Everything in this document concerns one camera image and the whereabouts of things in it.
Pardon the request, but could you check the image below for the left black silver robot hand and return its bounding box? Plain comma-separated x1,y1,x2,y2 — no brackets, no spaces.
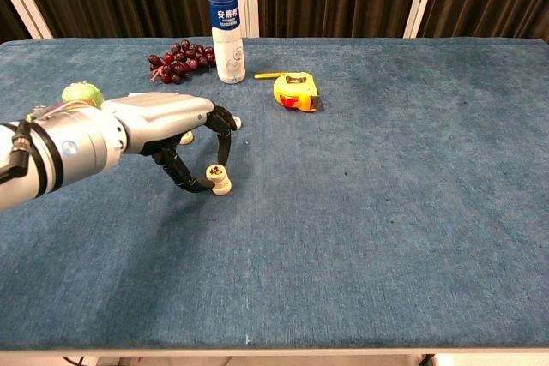
100,91,238,194

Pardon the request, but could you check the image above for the dark red grape bunch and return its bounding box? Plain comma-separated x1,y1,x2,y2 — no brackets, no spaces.
148,39,217,85

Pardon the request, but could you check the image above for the green matryoshka doll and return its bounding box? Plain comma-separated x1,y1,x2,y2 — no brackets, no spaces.
61,81,106,111

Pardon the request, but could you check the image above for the white bottle blue cap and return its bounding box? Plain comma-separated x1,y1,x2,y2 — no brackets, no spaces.
203,0,247,84

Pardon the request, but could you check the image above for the yellow tape measure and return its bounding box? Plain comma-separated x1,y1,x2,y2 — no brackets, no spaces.
253,70,321,113

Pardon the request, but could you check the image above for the blue table cloth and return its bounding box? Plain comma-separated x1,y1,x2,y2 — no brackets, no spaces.
0,37,549,352

